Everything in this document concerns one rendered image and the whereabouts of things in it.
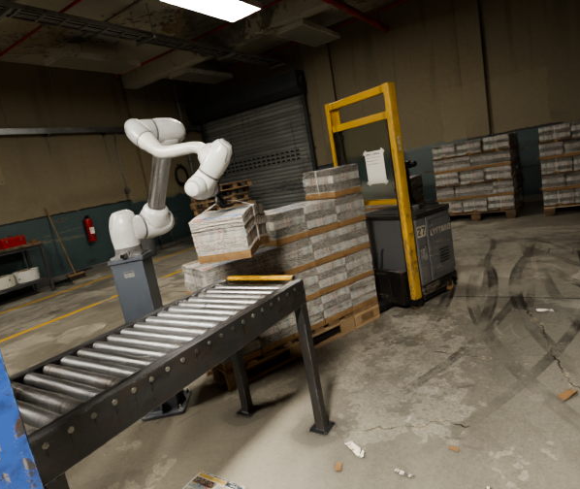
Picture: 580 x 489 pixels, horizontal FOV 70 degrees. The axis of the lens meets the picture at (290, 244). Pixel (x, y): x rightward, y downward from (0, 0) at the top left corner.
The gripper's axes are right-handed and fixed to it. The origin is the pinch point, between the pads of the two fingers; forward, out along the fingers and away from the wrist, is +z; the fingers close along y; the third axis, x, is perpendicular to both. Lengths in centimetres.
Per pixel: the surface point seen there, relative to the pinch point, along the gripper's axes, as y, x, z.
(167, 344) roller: 57, -1, -80
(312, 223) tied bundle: 30, 30, 89
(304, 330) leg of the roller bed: 75, 36, -17
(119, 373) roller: 59, -9, -98
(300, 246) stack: 45, 20, 80
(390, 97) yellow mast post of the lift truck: -57, 96, 129
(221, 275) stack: 52, -23, 32
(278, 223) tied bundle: 26, 10, 68
